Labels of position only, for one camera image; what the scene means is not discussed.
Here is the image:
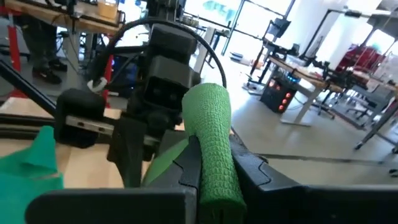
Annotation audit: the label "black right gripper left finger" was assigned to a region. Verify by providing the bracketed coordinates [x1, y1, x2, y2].
[25, 136, 201, 224]

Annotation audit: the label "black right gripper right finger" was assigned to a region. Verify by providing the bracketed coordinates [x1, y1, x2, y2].
[229, 133, 398, 224]

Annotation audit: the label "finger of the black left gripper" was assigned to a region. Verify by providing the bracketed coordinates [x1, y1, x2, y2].
[157, 129, 190, 155]
[106, 117, 147, 189]

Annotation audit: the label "green woven bandage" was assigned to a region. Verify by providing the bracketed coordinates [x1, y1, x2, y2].
[141, 82, 248, 224]

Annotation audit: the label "red desk leg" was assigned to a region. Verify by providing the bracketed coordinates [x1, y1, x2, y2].
[7, 24, 22, 73]
[104, 54, 114, 108]

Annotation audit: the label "person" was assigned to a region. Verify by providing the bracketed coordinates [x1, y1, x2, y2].
[18, 15, 68, 85]

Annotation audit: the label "green flat elastic band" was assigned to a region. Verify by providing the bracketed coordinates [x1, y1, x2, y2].
[0, 125, 65, 224]

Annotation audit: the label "wooden desk red legs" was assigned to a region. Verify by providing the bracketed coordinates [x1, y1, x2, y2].
[4, 0, 126, 35]

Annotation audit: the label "cardboard box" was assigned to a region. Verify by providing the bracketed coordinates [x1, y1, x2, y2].
[96, 0, 119, 20]

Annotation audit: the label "wooden desk white legs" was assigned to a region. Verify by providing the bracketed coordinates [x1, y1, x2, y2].
[267, 55, 338, 128]

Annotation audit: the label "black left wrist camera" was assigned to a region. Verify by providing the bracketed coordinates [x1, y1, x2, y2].
[143, 55, 201, 110]

